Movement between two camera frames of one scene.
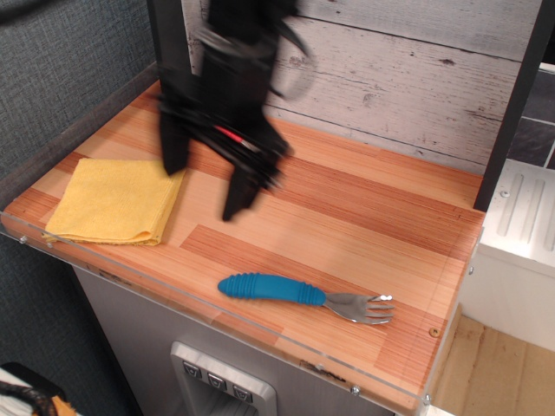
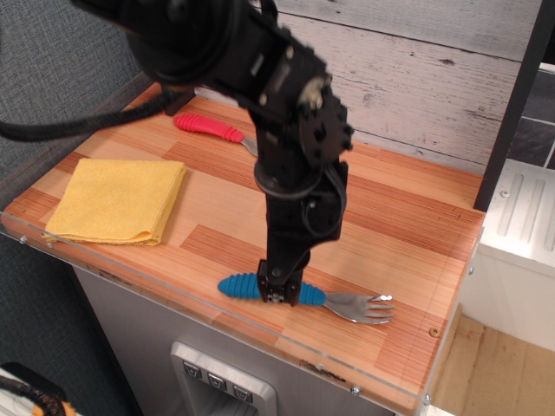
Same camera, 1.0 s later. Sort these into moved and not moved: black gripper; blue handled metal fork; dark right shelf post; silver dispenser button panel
Moved: black gripper
Not moved: dark right shelf post; silver dispenser button panel; blue handled metal fork
